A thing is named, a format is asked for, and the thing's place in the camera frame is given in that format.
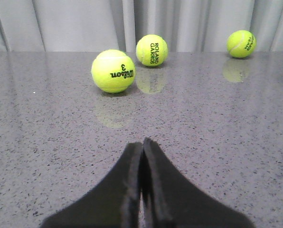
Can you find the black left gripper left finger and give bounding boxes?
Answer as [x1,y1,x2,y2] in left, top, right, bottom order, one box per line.
[42,142,142,228]

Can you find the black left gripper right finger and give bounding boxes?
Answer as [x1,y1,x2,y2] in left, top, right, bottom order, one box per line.
[141,138,254,228]

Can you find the Wilson 3 tennis ball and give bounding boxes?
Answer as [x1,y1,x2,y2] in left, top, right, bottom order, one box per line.
[91,49,136,94]

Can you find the Roland Garros tennis ball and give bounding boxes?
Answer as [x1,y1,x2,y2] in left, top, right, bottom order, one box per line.
[136,34,169,67]

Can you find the Head Team tennis ball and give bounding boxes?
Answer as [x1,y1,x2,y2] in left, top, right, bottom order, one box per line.
[226,30,256,58]

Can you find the grey pleated curtain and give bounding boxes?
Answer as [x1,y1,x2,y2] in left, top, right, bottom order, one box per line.
[0,0,283,52]

